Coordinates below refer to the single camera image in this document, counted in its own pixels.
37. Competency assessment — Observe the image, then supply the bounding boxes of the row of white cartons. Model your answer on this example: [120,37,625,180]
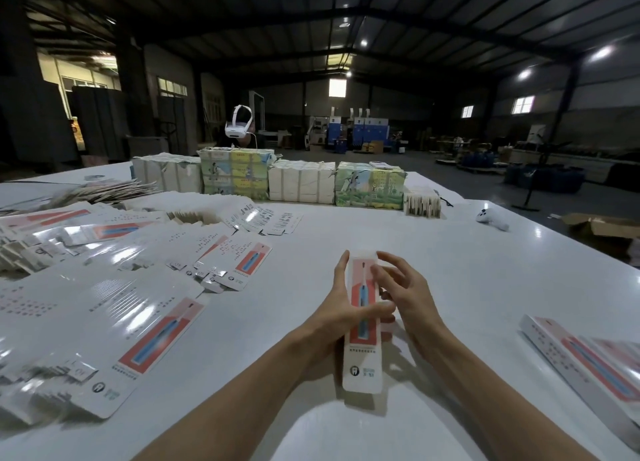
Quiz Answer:
[132,153,204,194]
[268,159,338,205]

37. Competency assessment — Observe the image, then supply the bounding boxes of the person's right forearm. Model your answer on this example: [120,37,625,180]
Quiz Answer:
[420,328,596,461]

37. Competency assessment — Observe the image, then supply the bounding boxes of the small beige card stack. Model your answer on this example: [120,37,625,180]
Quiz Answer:
[404,191,443,219]

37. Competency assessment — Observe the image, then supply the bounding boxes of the pile of grey flat sheets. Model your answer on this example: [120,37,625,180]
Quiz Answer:
[10,179,161,212]

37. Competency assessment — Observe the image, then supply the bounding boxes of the person's left forearm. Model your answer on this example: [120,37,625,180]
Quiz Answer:
[135,330,326,461]

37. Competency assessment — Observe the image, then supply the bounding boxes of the blue bins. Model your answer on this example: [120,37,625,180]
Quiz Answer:
[505,164,586,194]

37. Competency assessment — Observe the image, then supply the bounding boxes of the black floor stand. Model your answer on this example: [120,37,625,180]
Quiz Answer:
[514,96,579,212]

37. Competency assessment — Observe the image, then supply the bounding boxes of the person's left hand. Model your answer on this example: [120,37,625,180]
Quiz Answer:
[300,250,397,367]

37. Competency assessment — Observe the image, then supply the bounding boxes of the white headset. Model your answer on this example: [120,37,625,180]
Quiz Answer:
[225,104,255,139]

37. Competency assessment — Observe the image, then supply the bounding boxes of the blue machine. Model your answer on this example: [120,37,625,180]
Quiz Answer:
[326,111,390,154]

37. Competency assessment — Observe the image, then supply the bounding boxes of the dark grey cabinet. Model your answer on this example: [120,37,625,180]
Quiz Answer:
[72,86,131,164]

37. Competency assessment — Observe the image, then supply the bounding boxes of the green printed carton bundle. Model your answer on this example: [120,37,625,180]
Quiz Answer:
[335,162,408,211]

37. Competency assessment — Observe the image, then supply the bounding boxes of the open cardboard box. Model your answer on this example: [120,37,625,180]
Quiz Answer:
[563,212,640,257]

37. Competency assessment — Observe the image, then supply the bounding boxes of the grey crate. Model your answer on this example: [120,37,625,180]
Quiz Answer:
[125,136,171,158]

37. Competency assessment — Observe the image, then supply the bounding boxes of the pile of carton blanks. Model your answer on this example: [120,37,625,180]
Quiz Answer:
[0,191,301,427]

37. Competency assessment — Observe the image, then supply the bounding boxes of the green yellow carton bundle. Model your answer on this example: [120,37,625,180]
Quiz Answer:
[199,147,276,200]

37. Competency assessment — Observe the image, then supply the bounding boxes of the person's right hand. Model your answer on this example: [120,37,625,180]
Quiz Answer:
[370,250,453,357]

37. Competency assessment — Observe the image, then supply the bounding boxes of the red white carton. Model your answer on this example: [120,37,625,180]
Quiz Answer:
[343,256,384,395]

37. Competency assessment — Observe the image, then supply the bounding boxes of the small white object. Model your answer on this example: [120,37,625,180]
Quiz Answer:
[476,206,510,232]

